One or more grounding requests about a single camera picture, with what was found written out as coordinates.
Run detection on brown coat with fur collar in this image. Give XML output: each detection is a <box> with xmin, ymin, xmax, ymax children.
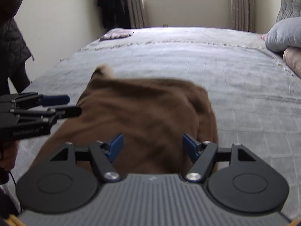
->
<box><xmin>34</xmin><ymin>64</ymin><xmax>218</xmax><ymax>176</ymax></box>

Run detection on dark hanging clothes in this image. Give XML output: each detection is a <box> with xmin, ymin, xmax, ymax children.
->
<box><xmin>97</xmin><ymin>0</ymin><xmax>131</xmax><ymax>30</ymax></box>

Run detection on person's left hand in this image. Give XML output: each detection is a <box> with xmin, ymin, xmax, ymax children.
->
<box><xmin>1</xmin><ymin>141</ymin><xmax>19</xmax><ymax>171</ymax></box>

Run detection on black puffer jacket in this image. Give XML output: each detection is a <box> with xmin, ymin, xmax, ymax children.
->
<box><xmin>1</xmin><ymin>0</ymin><xmax>33</xmax><ymax>95</ymax></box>

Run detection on grey checked bedspread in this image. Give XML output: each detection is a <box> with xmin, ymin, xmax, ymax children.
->
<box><xmin>2</xmin><ymin>27</ymin><xmax>301</xmax><ymax>219</ymax></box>

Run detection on pink item behind pillow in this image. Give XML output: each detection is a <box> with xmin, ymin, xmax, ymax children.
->
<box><xmin>260</xmin><ymin>34</ymin><xmax>268</xmax><ymax>41</ymax></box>

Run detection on pink beige pillow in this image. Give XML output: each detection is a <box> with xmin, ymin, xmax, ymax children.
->
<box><xmin>283</xmin><ymin>47</ymin><xmax>301</xmax><ymax>78</ymax></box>

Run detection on left grey curtain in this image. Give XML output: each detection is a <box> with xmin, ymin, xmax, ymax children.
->
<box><xmin>127</xmin><ymin>0</ymin><xmax>147</xmax><ymax>29</ymax></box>

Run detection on grey curtain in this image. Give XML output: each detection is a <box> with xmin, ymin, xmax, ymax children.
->
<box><xmin>231</xmin><ymin>0</ymin><xmax>256</xmax><ymax>33</ymax></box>
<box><xmin>127</xmin><ymin>0</ymin><xmax>147</xmax><ymax>29</ymax></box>

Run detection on light grey pillow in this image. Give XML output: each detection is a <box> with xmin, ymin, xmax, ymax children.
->
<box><xmin>265</xmin><ymin>17</ymin><xmax>301</xmax><ymax>53</ymax></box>

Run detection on right grey curtain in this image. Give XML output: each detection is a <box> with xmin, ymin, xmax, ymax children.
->
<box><xmin>231</xmin><ymin>0</ymin><xmax>256</xmax><ymax>33</ymax></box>

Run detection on grey quilted headboard cushion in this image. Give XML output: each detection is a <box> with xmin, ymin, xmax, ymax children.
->
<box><xmin>276</xmin><ymin>0</ymin><xmax>301</xmax><ymax>22</ymax></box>

